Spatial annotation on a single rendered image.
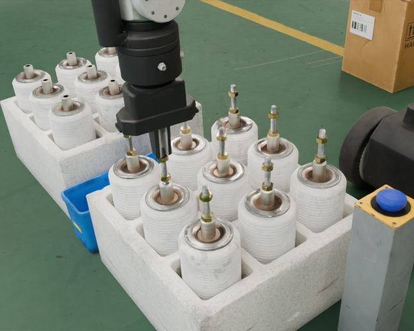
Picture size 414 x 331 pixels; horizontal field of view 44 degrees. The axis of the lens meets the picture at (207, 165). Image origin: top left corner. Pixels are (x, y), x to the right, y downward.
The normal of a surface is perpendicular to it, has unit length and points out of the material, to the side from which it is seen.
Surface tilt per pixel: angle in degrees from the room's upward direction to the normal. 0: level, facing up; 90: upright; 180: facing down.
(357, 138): 49
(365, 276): 90
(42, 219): 0
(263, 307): 90
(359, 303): 90
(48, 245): 0
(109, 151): 90
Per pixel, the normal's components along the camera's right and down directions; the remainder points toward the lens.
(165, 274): -0.06, -0.83
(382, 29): -0.87, 0.32
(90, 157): 0.60, 0.42
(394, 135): -0.63, -0.33
